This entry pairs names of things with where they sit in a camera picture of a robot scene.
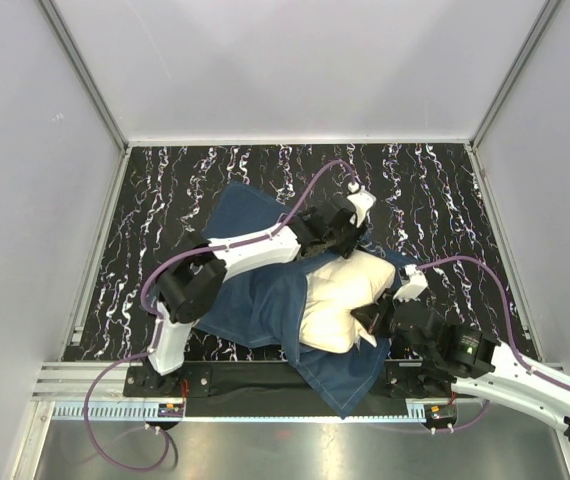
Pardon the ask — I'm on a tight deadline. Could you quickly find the cream pillow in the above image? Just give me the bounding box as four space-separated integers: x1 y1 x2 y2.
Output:
299 251 396 354

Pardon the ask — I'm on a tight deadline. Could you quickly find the blue embroidered pillowcase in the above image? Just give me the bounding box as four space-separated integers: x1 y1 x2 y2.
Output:
195 180 409 419

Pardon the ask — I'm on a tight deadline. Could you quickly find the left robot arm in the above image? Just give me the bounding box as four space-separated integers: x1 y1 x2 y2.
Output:
140 189 376 396

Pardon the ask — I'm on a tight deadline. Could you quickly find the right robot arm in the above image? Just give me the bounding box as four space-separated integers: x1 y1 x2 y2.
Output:
351 295 570 442

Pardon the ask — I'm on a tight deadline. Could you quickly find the black marble pattern mat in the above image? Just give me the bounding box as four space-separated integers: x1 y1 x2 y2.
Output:
63 143 536 361

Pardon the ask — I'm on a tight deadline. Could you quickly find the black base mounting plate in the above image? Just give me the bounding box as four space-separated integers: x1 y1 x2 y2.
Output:
123 361 452 419

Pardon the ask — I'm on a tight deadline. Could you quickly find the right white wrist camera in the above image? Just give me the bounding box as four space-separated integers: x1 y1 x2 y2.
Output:
394 264 428 302

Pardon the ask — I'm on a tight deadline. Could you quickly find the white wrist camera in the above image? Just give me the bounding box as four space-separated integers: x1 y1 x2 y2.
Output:
347 181 376 227
394 264 428 302

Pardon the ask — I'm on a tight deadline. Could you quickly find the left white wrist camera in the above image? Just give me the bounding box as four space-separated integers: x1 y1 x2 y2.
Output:
347 181 376 227

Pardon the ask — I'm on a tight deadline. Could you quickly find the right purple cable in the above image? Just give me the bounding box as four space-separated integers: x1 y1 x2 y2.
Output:
414 255 570 434

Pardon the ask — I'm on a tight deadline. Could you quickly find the aluminium frame rail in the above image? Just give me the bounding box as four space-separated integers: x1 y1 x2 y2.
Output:
32 362 570 424

